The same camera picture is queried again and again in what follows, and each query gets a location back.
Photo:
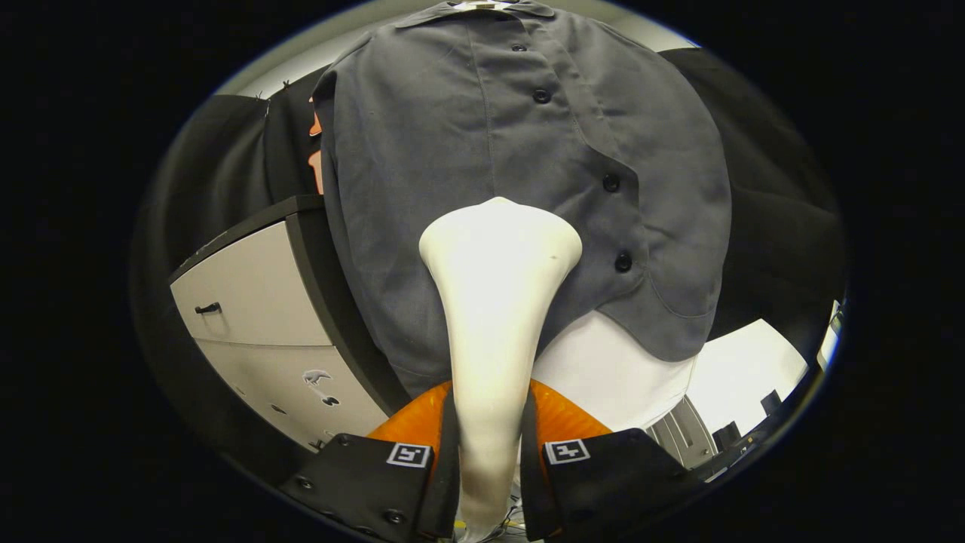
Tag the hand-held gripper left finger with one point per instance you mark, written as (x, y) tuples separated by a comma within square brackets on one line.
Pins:
[(362, 475)]

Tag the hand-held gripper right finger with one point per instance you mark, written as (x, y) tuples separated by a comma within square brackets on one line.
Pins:
[(618, 475)]

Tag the grey button-up shirt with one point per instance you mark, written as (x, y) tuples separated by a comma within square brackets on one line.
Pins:
[(467, 136)]

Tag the grey ribbed base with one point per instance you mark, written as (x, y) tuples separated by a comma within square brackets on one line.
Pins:
[(682, 434)]

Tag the white mannequin torso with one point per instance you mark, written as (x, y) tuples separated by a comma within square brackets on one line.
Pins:
[(611, 369)]

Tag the grey and white drawer cabinet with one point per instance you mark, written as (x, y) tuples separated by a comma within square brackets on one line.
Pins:
[(256, 294)]

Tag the black backdrop cloth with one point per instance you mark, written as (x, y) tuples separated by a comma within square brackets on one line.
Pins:
[(776, 226)]

